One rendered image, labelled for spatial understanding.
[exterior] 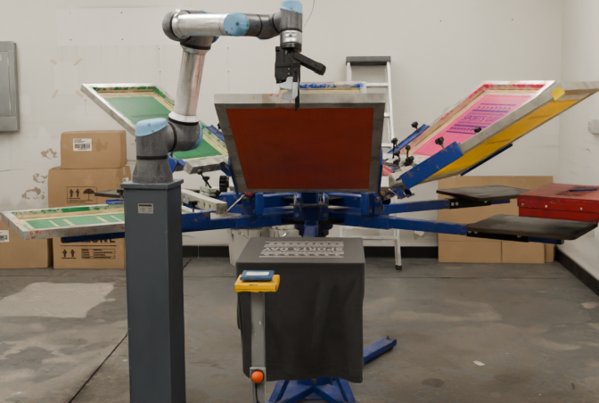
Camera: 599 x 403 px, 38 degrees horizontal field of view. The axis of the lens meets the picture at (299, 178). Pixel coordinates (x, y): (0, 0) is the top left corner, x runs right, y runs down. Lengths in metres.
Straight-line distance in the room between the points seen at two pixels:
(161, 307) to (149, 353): 0.19
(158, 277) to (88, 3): 4.91
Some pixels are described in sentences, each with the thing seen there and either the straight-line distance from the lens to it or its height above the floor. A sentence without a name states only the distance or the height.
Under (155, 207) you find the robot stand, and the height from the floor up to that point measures 1.11.
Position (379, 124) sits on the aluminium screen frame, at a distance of 3.10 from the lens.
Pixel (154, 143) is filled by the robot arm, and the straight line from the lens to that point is 3.23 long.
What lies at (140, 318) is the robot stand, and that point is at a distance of 3.33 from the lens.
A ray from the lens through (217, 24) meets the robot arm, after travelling 2.93.
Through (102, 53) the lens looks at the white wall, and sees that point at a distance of 7.86.
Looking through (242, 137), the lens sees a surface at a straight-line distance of 3.21.
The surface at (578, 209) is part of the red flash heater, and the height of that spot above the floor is 1.06.
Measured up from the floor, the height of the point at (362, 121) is 1.43.
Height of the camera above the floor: 1.58
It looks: 7 degrees down
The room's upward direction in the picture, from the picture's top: straight up
